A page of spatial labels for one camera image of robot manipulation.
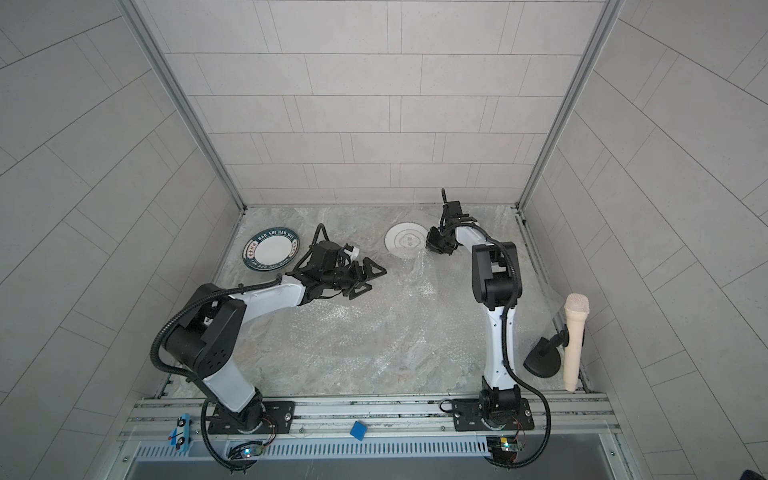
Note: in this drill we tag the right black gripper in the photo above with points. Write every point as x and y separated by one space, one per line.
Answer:
436 244

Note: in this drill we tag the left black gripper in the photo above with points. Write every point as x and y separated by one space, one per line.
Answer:
355 284

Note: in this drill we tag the white plate concentric rings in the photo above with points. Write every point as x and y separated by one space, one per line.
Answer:
407 240

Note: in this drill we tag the bubble wrap sheet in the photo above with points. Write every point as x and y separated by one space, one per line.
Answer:
382 343

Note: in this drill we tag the green rimmed plate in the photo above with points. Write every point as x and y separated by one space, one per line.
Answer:
270 249

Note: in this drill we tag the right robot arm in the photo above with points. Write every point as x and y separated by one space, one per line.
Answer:
497 287

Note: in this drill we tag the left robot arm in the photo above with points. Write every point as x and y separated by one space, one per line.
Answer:
198 342

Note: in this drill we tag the beige foam microphone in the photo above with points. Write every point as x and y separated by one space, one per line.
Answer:
576 311

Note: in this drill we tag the blue square tag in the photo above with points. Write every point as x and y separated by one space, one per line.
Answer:
358 430

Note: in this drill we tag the black microphone stand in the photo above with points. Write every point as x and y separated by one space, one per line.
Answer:
544 359

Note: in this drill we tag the left circuit board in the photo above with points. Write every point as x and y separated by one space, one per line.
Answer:
246 451

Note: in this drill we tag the circuit board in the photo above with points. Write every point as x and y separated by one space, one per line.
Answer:
504 450
246 451

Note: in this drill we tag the right circuit board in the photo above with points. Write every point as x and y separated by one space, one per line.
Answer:
504 450

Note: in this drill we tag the blue connector clip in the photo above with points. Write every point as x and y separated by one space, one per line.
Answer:
180 437

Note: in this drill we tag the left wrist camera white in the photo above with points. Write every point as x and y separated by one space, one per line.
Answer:
351 252

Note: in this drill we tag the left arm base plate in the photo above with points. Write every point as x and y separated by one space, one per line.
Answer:
270 417

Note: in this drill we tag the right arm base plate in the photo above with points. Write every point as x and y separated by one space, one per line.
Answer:
468 416

